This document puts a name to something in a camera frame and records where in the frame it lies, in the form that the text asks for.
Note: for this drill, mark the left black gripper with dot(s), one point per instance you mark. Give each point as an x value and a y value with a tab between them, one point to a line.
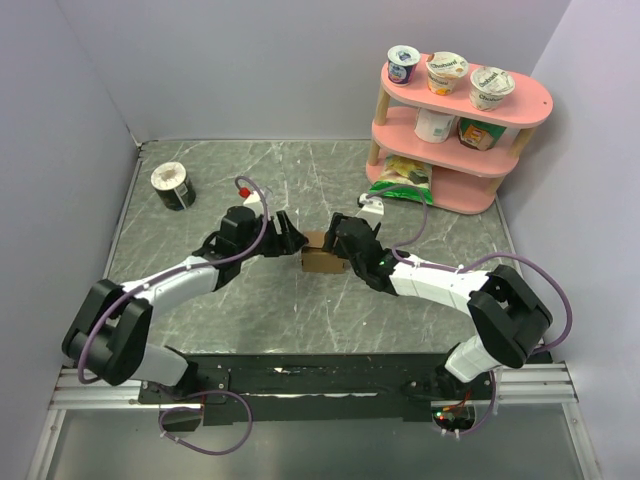
287	243

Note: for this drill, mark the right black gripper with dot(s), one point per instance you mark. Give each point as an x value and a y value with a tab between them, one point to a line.
330	237

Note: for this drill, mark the brown cardboard box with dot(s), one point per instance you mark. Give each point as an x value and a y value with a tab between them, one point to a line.
315	260

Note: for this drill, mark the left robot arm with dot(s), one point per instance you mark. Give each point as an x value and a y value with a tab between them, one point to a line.
109	334

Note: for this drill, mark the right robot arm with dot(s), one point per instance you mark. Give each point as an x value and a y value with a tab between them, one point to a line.
509	318

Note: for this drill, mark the green snack bag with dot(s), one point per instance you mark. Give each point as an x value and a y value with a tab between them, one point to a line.
405	179

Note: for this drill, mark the black white yogurt cup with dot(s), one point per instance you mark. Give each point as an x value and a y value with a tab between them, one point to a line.
173	185

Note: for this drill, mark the pink three-tier shelf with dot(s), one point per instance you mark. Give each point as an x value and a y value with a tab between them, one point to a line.
464	180

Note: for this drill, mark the white cup middle shelf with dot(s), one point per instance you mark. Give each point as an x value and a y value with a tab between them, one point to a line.
432	126

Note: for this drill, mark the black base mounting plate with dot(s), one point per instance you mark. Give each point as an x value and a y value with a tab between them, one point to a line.
230	388

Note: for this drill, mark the green package middle shelf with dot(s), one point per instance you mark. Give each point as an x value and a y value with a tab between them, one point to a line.
478	135

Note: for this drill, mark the blue white yogurt cup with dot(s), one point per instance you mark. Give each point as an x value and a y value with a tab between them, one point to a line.
402	62

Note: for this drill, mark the orange Chobani yogurt cup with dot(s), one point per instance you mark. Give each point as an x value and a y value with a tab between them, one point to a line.
444	70

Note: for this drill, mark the white Chobani yogurt cup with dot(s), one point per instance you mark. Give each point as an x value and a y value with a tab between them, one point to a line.
489	87

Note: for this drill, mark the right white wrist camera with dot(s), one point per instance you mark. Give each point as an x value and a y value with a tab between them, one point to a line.
371	210

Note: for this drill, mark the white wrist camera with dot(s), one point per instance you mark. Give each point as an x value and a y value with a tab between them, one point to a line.
252	198
371	210

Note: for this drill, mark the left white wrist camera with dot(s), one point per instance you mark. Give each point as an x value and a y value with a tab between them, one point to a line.
252	198

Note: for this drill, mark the aluminium frame rail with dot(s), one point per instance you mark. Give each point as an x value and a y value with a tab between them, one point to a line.
532	384

